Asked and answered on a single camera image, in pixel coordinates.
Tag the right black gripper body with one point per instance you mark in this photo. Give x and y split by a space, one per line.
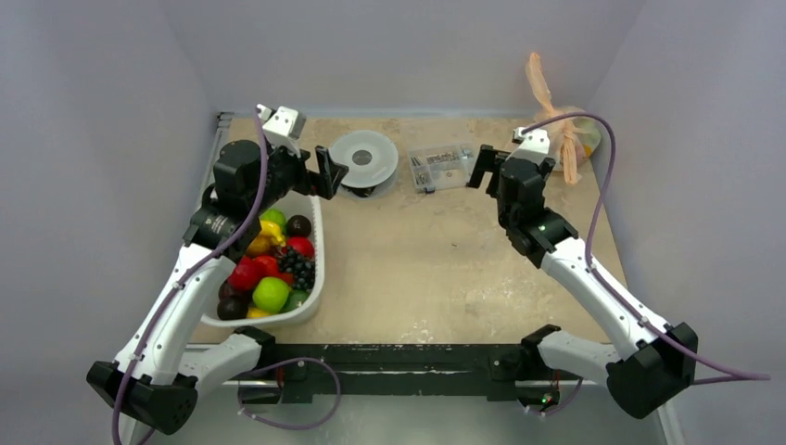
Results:
493 170

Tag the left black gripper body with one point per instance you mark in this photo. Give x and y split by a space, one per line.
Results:
285 171

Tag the orange printed plastic bag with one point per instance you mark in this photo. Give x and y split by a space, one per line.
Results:
573 140

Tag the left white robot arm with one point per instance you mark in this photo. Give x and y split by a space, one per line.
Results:
153 384

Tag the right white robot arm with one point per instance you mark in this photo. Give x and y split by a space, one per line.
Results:
647 360

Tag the small green lime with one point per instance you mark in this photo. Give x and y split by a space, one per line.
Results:
274 216

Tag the dark brown plum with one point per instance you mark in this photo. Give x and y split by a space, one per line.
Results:
299 226

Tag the grey filament spool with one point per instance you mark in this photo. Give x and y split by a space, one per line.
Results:
372 159

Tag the clear screw organizer box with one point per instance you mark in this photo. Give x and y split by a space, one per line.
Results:
438 168

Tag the red apple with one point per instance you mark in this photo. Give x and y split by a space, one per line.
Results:
302 245

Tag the yellow banana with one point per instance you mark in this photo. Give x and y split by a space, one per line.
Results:
268 239

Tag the dark grape bunch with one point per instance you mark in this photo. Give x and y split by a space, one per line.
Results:
296 269

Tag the red strawberry fruit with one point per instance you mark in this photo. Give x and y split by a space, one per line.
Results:
248 273

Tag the large green apple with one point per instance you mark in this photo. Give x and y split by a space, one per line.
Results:
271 294

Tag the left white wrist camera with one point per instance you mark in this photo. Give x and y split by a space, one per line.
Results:
281 127

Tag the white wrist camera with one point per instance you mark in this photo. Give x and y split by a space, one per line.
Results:
533 145
281 127

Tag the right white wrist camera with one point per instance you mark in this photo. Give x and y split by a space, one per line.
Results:
533 145

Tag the aluminium frame rail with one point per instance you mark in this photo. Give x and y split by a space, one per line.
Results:
223 123

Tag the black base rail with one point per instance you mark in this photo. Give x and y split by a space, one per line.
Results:
296 373

